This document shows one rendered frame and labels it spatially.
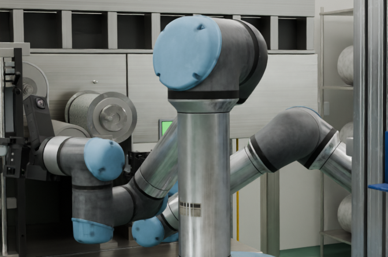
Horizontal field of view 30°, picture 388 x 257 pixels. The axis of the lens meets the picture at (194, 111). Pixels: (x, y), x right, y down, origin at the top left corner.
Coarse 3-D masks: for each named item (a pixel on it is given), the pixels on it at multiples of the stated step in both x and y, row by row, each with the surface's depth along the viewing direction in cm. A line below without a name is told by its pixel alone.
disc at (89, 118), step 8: (104, 96) 202; (112, 96) 203; (120, 96) 204; (96, 104) 201; (112, 104) 203; (128, 104) 205; (88, 112) 200; (136, 112) 206; (88, 120) 200; (136, 120) 206; (88, 128) 201; (128, 136) 205
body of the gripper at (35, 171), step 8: (16, 144) 143; (24, 144) 142; (40, 144) 139; (16, 152) 143; (24, 152) 142; (32, 152) 143; (40, 152) 138; (8, 160) 146; (16, 160) 142; (24, 160) 142; (32, 160) 143; (40, 160) 138; (16, 168) 142; (24, 168) 143; (32, 168) 142; (40, 168) 140; (8, 176) 144; (16, 176) 142; (24, 176) 143; (32, 176) 142; (40, 176) 140; (48, 176) 140; (56, 176) 142
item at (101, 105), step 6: (102, 102) 201; (108, 102) 202; (114, 102) 203; (120, 102) 203; (96, 108) 201; (102, 108) 201; (126, 108) 204; (96, 114) 201; (126, 114) 204; (96, 120) 201; (96, 126) 201; (126, 126) 205; (102, 132) 202; (108, 132) 202; (114, 132) 203; (120, 132) 204; (114, 138) 203
